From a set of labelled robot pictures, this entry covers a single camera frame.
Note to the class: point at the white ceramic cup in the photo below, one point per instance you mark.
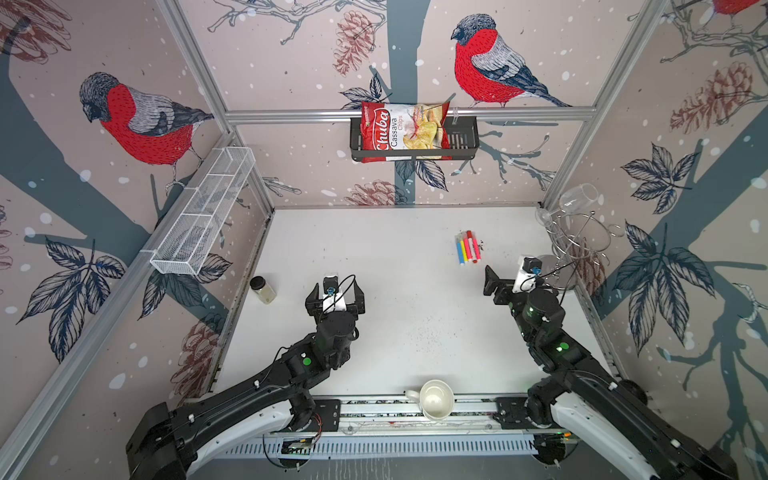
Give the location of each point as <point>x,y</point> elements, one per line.
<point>435,399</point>

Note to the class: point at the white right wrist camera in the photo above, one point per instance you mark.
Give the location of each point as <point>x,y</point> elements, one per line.
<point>529,270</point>

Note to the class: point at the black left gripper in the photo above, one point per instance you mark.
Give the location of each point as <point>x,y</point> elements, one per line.
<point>352,310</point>

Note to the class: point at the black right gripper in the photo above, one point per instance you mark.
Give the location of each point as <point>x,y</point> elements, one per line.
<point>491,284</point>

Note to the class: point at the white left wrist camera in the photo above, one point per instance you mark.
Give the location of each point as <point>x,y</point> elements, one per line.
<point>333,299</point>

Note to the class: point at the clear wine glass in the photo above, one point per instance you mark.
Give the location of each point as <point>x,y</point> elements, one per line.
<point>575,200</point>

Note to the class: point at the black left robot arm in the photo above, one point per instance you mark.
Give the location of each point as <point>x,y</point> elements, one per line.
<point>172,444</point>

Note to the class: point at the red cassava chips bag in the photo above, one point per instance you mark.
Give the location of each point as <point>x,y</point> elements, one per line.
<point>389,127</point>

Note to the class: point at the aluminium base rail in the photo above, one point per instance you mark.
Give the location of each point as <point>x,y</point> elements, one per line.
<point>390,426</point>

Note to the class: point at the white marker pen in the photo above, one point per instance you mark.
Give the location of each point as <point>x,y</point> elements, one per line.
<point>470,236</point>

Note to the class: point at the yellow highlighter pen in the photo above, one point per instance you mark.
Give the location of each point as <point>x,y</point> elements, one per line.
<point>461,237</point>

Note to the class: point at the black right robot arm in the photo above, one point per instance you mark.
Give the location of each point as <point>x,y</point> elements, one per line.
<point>579,395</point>

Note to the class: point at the chrome glass holder stand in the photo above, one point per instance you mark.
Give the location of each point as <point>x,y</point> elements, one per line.
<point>580,242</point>

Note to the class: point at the black wire wall basket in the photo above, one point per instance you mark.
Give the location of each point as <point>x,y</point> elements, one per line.
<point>456,139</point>

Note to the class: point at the blue highlighter pen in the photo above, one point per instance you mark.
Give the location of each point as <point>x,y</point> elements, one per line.
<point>460,252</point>

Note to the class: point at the small glass spice jar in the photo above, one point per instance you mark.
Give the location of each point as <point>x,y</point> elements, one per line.
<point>261,287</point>

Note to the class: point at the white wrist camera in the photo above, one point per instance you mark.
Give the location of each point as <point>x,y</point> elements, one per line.
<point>333,299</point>
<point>529,270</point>

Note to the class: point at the white mesh wall shelf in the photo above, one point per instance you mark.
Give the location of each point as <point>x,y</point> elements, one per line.
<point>191,237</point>

